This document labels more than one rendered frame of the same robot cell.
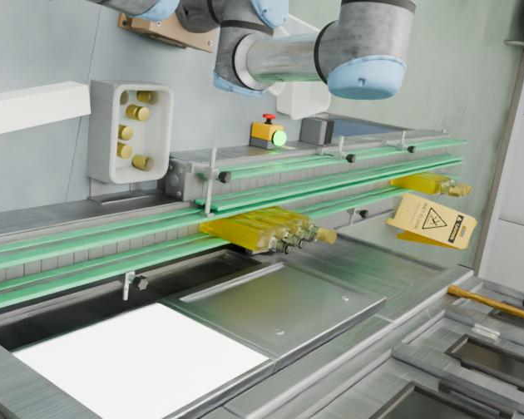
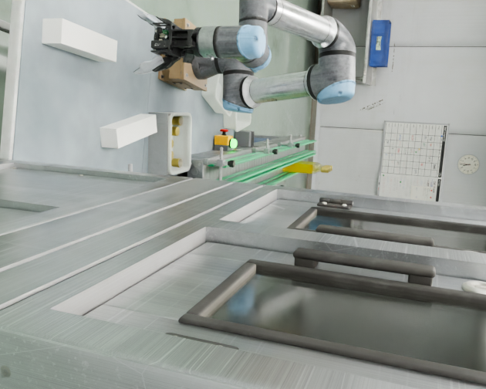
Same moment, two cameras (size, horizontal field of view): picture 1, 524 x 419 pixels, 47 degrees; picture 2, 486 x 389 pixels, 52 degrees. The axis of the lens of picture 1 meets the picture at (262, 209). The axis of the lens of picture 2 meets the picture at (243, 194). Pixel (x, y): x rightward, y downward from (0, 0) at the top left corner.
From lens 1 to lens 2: 0.76 m
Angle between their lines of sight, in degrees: 16
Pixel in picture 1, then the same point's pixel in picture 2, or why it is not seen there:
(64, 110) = (147, 130)
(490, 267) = not seen: hidden behind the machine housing
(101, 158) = (160, 160)
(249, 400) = not seen: hidden behind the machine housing
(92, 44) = (148, 90)
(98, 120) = (156, 136)
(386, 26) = (348, 65)
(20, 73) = (121, 110)
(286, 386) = not seen: hidden behind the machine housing
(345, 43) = (329, 75)
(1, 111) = (124, 132)
